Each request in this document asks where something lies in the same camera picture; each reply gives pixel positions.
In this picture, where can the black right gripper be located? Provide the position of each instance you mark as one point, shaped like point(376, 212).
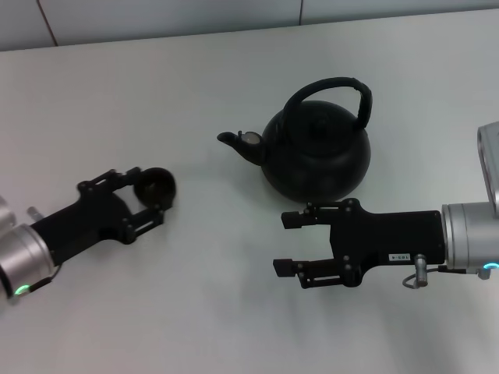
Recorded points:
point(386, 237)

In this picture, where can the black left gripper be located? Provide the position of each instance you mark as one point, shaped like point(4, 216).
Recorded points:
point(85, 222)

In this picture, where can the small dark teacup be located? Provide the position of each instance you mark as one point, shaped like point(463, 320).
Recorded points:
point(156, 187)

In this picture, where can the black round teapot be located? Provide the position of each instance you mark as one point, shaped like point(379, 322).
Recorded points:
point(316, 163)

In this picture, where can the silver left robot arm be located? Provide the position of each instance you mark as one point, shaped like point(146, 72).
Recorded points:
point(23, 253)

